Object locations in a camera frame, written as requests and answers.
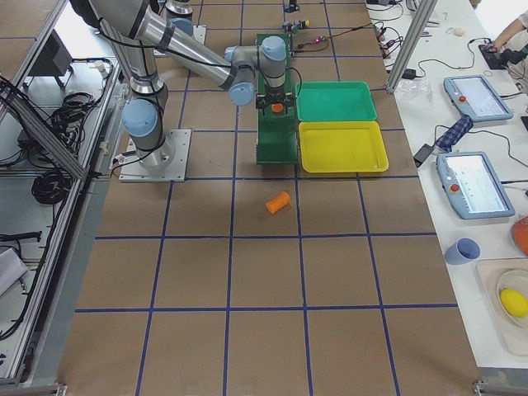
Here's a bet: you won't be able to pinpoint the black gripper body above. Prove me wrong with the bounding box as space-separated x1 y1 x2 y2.
256 92 295 114

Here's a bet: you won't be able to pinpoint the orange cylinder marked 4680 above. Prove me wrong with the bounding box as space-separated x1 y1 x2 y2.
271 103 284 114

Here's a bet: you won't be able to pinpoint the plain orange cylinder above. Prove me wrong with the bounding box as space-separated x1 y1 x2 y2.
266 191 291 214

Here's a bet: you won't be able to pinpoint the person hand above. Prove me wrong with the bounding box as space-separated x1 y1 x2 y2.
493 35 510 49

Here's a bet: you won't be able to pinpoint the green conveyor belt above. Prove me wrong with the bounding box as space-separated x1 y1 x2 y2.
257 34 299 165

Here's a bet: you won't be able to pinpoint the green plastic tray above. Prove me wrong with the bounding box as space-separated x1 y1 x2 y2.
295 81 377 122

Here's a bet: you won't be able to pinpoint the yellow plastic tray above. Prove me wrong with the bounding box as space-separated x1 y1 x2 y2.
299 121 389 173

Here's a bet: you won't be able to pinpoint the black power adapter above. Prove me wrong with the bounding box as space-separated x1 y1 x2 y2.
413 144 433 168

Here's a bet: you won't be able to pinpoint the folded blue plaid umbrella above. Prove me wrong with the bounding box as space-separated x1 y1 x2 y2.
436 115 474 153

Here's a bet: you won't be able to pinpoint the upper teach pendant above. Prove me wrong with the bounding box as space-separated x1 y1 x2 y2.
443 75 513 123

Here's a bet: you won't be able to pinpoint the teach pendant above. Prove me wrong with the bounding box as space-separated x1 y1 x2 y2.
443 75 513 123
436 152 515 219

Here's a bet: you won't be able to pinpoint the lower teach pendant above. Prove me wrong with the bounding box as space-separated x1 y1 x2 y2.
436 152 515 219

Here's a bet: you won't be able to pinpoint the blue plastic cup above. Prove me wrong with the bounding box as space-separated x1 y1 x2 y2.
444 238 481 265

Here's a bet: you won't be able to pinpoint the beige tray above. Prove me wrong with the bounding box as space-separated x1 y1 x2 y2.
475 258 527 356

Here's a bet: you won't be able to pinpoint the orange round object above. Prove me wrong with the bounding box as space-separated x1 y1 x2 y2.
511 216 528 255

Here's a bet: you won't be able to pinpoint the beige bowl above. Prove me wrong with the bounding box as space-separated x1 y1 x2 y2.
497 269 527 329

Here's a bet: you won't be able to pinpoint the yellow lemon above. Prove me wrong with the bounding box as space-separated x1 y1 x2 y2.
499 289 527 318

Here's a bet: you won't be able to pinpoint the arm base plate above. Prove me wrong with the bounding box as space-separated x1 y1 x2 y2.
178 26 207 61
119 129 191 182

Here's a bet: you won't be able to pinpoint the aluminium frame post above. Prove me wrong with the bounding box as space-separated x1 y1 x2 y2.
386 0 437 93

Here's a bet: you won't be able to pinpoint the coiled black cables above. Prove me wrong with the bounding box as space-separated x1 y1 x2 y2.
31 168 71 206

